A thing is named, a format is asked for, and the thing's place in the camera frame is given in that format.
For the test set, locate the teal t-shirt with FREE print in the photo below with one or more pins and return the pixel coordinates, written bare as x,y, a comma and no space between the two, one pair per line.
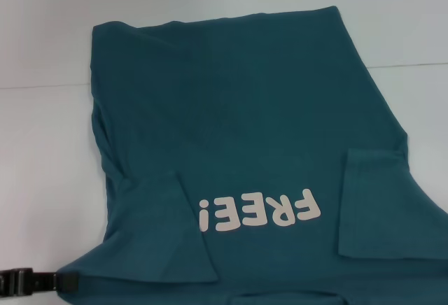
245,144

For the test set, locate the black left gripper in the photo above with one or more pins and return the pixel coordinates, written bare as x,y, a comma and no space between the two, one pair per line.
15,280

